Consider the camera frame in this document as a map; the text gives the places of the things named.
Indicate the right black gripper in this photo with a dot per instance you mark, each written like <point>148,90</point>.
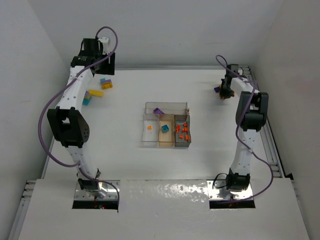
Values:
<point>225,90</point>

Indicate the grey small container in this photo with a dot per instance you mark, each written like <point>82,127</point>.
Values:
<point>180,119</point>

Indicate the clear small container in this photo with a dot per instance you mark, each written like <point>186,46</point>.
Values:
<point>149,137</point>

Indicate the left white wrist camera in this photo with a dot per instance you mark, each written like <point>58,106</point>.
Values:
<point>104,45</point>

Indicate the yellow black striped lego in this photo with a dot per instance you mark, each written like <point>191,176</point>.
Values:
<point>106,86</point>

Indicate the metal base plate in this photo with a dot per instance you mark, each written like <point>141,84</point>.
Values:
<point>105,192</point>
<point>216,192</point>

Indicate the left aluminium rail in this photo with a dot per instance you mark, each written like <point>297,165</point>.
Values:
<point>22,210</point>

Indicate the dark purple lego brick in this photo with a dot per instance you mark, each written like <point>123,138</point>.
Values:
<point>158,111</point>

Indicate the right aluminium rail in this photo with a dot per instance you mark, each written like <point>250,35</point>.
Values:
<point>270,148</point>

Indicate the purple flat lego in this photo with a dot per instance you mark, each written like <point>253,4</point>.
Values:
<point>217,89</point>

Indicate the clear long container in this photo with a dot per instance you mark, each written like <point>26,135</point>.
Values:
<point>174,108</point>

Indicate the amber small container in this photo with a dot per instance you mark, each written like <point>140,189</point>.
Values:
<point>166,139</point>

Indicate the aluminium rail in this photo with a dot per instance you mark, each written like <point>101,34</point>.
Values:
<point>270,148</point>
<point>22,210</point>

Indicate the long yellow lego plate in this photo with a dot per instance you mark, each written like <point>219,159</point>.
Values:
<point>96,93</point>

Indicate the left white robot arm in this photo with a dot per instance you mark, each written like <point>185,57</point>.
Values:
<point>66,121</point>

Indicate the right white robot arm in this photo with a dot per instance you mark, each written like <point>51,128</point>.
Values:
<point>250,117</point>

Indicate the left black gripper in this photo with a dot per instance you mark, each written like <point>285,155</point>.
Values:
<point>107,64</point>

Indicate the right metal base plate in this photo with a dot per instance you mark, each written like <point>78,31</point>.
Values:
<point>216,192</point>

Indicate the small teal lego brick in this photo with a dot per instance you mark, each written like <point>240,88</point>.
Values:
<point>165,128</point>

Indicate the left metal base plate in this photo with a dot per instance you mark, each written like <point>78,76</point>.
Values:
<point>105,192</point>

